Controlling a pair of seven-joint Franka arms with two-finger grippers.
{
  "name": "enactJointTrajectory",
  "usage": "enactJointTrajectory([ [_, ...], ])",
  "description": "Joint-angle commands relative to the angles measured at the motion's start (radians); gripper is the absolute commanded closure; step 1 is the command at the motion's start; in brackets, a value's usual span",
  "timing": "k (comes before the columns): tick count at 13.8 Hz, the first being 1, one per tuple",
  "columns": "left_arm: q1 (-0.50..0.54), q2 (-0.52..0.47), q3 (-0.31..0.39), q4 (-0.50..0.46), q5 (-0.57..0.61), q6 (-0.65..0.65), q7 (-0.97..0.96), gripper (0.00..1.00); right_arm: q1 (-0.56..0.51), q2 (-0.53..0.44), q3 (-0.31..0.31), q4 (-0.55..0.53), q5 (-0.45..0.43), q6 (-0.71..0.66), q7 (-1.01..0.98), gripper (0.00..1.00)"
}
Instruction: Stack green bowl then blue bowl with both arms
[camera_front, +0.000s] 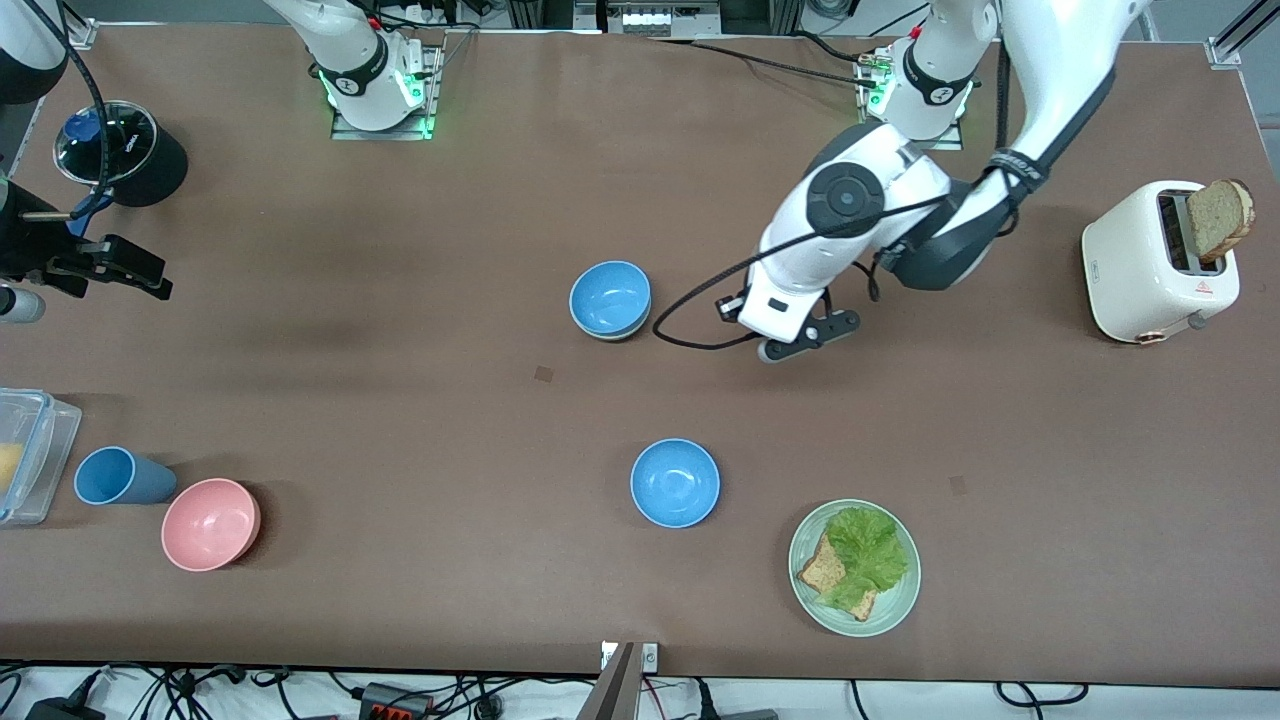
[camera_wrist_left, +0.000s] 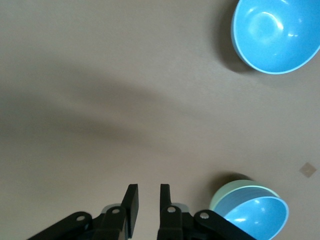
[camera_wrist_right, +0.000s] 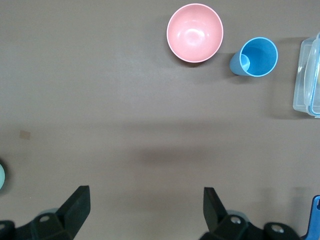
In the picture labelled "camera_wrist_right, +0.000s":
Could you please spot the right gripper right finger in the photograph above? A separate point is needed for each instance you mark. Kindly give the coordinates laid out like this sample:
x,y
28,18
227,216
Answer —
x,y
212,212

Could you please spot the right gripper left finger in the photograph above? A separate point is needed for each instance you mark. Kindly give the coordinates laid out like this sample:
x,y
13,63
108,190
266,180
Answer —
x,y
75,210

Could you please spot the pale green bowl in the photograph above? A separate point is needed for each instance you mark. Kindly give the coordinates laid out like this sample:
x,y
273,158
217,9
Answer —
x,y
1,176

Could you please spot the pink bowl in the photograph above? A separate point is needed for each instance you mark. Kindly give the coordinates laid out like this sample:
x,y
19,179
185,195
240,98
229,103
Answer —
x,y
195,32

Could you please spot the brown tape patch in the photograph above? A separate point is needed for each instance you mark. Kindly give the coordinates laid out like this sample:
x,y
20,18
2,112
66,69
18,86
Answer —
x,y
25,134

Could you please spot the clear plastic food container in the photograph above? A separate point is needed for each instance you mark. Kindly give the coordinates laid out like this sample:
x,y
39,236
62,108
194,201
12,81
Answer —
x,y
300,80

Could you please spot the blue plastic cup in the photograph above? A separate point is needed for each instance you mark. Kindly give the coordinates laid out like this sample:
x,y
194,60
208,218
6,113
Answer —
x,y
260,56

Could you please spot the clear lid with blue seal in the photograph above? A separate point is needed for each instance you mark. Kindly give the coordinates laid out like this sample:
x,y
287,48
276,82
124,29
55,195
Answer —
x,y
313,70

